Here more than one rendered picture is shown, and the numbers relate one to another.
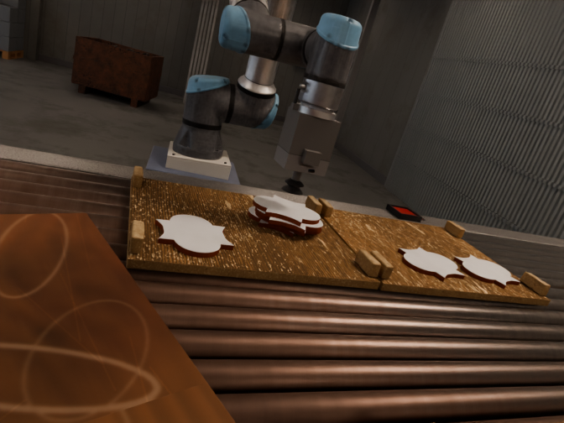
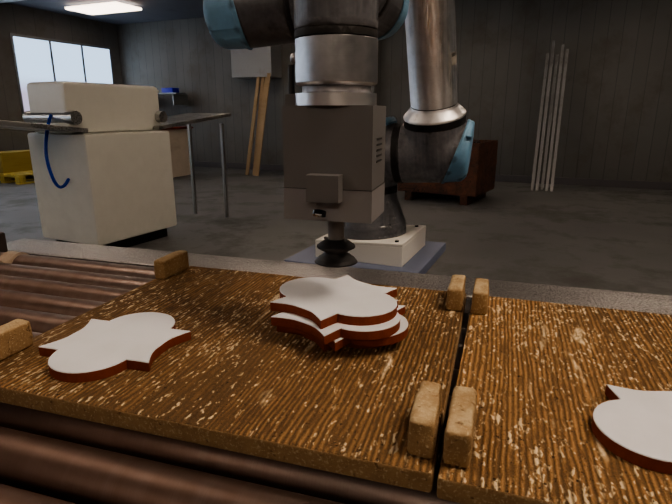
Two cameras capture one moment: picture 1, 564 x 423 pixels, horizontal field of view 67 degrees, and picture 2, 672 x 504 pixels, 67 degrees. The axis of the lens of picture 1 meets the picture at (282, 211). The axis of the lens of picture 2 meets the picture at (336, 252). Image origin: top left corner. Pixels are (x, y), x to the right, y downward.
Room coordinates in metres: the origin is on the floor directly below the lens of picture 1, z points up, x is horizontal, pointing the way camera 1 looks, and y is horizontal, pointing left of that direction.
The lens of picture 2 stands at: (0.42, -0.33, 1.15)
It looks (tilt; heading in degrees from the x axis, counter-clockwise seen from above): 15 degrees down; 40
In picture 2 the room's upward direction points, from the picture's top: straight up
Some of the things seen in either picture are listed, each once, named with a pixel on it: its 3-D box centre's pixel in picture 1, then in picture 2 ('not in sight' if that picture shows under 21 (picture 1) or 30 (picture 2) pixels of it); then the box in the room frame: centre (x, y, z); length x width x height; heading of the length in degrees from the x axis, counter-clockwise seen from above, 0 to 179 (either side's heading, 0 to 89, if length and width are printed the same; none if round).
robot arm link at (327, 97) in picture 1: (318, 96); (333, 67); (0.79, 0.00, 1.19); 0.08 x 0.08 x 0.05
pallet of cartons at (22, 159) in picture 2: not in sight; (37, 164); (4.02, 9.74, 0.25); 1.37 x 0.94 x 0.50; 17
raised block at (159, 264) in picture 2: (138, 176); (171, 264); (0.79, 0.29, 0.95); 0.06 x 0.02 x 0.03; 23
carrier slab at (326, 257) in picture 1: (243, 227); (257, 333); (0.74, 0.06, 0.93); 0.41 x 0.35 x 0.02; 113
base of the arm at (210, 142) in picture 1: (200, 136); (369, 208); (1.27, 0.30, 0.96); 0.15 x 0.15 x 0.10
